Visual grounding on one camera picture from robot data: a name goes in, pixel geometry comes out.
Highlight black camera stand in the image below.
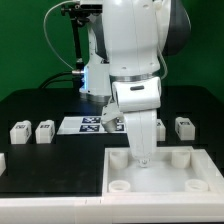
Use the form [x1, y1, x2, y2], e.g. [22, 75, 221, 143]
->
[61, 1, 102, 73]

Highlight white sheet with tags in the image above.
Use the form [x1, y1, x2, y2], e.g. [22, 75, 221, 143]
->
[56, 115, 129, 136]

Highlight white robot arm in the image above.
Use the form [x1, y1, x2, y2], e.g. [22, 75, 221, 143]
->
[93, 0, 191, 167]

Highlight white square table top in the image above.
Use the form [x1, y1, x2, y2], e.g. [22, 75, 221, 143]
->
[102, 146, 224, 194]

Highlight white cable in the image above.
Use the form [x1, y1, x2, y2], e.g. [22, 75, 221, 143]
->
[43, 0, 81, 71]

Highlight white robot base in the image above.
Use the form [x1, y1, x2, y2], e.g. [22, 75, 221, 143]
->
[78, 26, 113, 104]

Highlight white block left edge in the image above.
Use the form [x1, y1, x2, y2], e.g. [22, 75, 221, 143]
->
[0, 153, 6, 176]

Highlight black cables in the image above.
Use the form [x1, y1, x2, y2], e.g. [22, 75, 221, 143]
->
[38, 72, 82, 90]

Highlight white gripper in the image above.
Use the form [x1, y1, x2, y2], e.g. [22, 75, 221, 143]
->
[112, 77, 161, 167]

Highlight white fixture wall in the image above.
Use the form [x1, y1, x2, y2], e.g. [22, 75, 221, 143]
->
[0, 193, 224, 224]

